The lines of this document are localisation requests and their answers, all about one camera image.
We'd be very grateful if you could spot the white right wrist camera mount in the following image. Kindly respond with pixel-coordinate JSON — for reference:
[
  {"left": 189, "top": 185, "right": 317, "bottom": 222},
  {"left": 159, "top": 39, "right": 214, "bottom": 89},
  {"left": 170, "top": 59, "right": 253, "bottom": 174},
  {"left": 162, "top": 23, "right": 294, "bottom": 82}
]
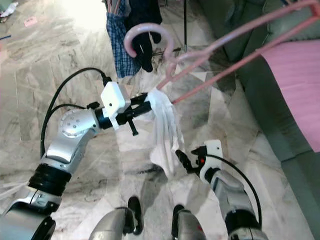
[{"left": 200, "top": 139, "right": 224, "bottom": 183}]

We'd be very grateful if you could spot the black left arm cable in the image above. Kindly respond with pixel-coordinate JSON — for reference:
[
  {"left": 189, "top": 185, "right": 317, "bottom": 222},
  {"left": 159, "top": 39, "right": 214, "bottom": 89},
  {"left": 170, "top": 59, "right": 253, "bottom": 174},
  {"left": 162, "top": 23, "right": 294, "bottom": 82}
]
[{"left": 40, "top": 67, "right": 112, "bottom": 159}]

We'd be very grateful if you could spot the dark navy garment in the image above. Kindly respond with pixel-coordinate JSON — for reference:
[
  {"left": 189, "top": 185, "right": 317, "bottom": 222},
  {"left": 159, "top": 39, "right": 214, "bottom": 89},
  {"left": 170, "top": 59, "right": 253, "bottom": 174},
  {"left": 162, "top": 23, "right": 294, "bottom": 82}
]
[{"left": 125, "top": 0, "right": 164, "bottom": 74}]

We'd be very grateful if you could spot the white paper sheet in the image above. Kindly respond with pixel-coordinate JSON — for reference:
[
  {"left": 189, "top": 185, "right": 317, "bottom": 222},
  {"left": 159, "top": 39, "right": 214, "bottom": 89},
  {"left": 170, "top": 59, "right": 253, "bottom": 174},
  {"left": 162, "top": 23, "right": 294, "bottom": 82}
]
[{"left": 0, "top": 2, "right": 19, "bottom": 18}]

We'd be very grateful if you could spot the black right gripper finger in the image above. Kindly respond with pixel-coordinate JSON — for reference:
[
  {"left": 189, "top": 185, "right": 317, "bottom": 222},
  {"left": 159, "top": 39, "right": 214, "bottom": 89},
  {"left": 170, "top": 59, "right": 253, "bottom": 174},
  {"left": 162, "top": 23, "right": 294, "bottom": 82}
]
[{"left": 175, "top": 148, "right": 196, "bottom": 174}]

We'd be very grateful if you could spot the grey green sofa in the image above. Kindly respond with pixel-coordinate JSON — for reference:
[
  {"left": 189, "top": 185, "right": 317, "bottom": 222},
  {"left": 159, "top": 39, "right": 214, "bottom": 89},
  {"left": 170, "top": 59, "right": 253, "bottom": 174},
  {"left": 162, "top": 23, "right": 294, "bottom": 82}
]
[{"left": 197, "top": 0, "right": 320, "bottom": 240}]

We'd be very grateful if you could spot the robot left leg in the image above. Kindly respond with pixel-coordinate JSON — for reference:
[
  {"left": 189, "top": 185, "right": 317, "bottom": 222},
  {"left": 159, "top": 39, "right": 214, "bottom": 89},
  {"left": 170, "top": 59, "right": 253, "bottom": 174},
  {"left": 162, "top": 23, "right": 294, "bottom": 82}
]
[{"left": 89, "top": 196, "right": 144, "bottom": 240}]

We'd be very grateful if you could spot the pink blanket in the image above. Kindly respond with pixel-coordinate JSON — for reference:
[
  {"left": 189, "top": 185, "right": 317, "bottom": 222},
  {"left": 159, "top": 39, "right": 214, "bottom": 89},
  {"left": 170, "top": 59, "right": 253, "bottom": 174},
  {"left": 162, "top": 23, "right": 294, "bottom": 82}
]
[{"left": 260, "top": 39, "right": 320, "bottom": 154}]

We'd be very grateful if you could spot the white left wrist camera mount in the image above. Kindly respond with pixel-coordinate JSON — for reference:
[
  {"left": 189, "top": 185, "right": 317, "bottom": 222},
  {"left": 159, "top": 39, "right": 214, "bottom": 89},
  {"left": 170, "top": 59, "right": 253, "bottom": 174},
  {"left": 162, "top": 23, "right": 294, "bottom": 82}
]
[{"left": 101, "top": 81, "right": 132, "bottom": 132}]

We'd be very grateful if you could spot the cream white garment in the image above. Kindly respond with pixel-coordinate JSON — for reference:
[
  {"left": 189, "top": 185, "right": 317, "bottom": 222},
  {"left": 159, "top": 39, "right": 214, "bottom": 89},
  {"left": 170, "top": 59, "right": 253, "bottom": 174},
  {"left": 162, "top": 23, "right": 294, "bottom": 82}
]
[{"left": 149, "top": 87, "right": 186, "bottom": 179}]

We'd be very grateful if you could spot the brown pink clothes hanger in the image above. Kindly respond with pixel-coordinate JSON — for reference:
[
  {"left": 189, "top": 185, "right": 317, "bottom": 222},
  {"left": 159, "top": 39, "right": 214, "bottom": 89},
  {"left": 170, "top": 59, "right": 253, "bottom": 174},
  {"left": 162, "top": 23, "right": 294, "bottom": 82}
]
[{"left": 123, "top": 0, "right": 320, "bottom": 105}]

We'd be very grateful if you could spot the blue plaid shirt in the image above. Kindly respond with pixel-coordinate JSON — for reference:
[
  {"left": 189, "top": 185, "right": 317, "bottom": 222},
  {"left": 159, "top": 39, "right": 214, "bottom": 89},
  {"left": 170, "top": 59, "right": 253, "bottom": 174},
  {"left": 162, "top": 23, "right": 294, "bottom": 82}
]
[{"left": 106, "top": 0, "right": 132, "bottom": 79}]

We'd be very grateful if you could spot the pink paper sheet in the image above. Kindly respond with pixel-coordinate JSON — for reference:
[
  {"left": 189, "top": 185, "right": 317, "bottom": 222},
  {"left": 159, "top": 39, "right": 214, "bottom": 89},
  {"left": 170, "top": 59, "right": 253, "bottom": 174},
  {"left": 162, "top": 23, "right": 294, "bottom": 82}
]
[{"left": 24, "top": 17, "right": 39, "bottom": 28}]

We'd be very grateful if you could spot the black clothes drying rack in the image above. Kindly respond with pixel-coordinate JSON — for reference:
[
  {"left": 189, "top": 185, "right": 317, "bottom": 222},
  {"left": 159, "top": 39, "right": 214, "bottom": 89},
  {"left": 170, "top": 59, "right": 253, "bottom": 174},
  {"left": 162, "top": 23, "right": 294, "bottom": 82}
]
[{"left": 105, "top": 0, "right": 189, "bottom": 53}]

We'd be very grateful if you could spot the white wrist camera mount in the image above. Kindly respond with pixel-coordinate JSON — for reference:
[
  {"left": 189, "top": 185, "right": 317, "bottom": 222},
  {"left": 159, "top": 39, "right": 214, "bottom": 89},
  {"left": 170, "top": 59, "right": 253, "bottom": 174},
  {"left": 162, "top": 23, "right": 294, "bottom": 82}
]
[
  {"left": 200, "top": 139, "right": 224, "bottom": 183},
  {"left": 101, "top": 81, "right": 132, "bottom": 132}
]

